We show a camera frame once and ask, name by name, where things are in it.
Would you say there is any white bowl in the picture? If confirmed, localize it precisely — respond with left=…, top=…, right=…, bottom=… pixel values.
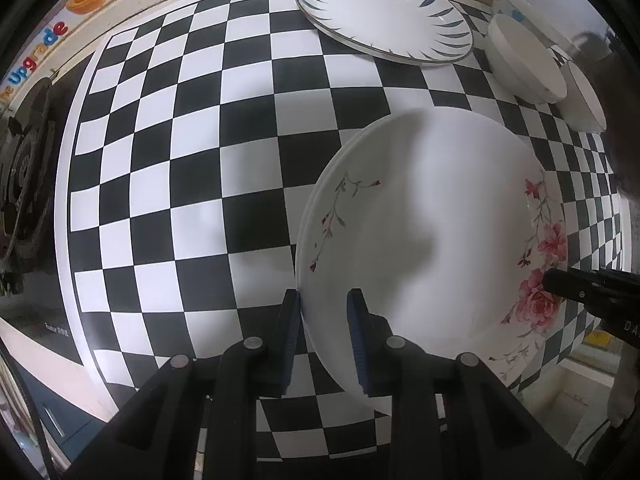
left=487, top=14, right=569, bottom=106
left=492, top=0, right=576, bottom=53
left=564, top=62, right=608, bottom=133

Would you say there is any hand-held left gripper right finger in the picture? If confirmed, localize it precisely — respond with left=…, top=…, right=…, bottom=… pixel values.
left=346, top=288, right=585, bottom=480

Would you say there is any white floral plate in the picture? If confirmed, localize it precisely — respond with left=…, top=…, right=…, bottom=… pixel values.
left=294, top=130, right=568, bottom=418
left=296, top=108, right=568, bottom=417

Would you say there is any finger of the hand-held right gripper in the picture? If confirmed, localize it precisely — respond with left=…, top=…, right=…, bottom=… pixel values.
left=542, top=267, right=640, bottom=313

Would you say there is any black gas stove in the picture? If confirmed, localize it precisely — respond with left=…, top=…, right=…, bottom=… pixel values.
left=0, top=62, right=98, bottom=368

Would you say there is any blue cabinet drawer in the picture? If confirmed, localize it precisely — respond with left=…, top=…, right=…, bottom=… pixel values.
left=0, top=345, right=118, bottom=466

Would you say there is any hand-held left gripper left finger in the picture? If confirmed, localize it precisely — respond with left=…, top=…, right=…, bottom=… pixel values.
left=65, top=287, right=304, bottom=480

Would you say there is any white plate blue leaf pattern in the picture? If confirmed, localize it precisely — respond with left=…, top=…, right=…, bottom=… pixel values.
left=294, top=0, right=474, bottom=66

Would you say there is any colourful fruit wall sticker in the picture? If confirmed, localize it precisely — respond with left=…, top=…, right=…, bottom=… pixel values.
left=0, top=0, right=131, bottom=106

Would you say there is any black white checkered mat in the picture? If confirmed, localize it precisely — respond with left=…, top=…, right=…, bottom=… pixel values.
left=54, top=0, right=632, bottom=461

